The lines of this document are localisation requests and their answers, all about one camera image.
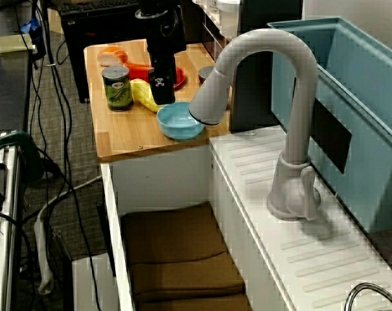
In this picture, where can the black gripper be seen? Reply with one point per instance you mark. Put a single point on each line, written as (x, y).
(165, 35)

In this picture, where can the yellow toy corn cob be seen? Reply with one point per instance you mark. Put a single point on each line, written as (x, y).
(142, 94)

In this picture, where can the light blue bowl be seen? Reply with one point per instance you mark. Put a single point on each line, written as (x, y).
(176, 124)

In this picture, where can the green peas toy can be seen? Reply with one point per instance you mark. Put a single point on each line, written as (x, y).
(118, 94)

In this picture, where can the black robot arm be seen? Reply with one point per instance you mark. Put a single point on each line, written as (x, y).
(156, 4)

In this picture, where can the brown beans toy can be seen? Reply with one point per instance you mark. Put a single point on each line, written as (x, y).
(204, 75)

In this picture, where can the orange toy bread slice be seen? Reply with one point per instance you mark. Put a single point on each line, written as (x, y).
(113, 56)

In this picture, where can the white toy sink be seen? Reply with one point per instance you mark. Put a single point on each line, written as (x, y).
(169, 181)

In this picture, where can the black keyboard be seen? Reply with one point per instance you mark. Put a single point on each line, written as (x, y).
(95, 6)

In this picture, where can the gray toy faucet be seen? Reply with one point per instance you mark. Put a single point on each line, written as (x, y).
(299, 129)

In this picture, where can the brown cloth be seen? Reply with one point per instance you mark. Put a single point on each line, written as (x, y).
(176, 239)

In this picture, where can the green clamp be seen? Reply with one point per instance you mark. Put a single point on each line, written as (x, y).
(24, 145)

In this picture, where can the yellow paper note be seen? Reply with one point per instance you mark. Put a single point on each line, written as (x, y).
(11, 42)

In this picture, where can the white power strip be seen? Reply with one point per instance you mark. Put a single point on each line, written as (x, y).
(41, 252)

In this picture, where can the white box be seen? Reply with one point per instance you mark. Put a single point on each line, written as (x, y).
(92, 285)

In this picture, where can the teal plastic bin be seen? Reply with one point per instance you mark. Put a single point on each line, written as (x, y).
(370, 155)

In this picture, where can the steel pot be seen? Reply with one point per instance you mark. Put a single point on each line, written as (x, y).
(365, 285)

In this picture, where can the silver metal frame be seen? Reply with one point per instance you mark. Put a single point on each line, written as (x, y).
(6, 226)

